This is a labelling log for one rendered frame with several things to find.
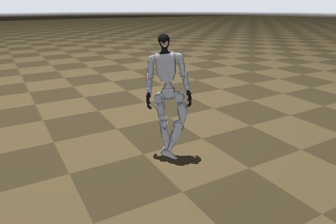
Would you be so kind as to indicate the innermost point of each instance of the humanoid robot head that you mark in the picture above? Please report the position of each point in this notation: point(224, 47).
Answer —
point(163, 38)

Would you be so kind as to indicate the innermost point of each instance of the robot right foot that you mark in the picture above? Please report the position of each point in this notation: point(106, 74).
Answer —
point(171, 155)

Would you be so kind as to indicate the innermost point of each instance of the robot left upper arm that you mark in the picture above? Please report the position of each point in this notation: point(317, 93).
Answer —
point(151, 59)

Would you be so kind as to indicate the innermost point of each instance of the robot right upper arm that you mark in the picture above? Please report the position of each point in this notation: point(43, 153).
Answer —
point(181, 64)

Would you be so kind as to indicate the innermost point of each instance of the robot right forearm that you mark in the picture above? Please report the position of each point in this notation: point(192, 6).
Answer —
point(186, 82)

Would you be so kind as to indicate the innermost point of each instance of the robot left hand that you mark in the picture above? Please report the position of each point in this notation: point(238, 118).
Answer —
point(147, 100)

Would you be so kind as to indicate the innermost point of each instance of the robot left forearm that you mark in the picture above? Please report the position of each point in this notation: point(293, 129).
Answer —
point(148, 85)

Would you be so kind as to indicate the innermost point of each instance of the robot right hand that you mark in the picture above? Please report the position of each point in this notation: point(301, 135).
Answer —
point(189, 98)

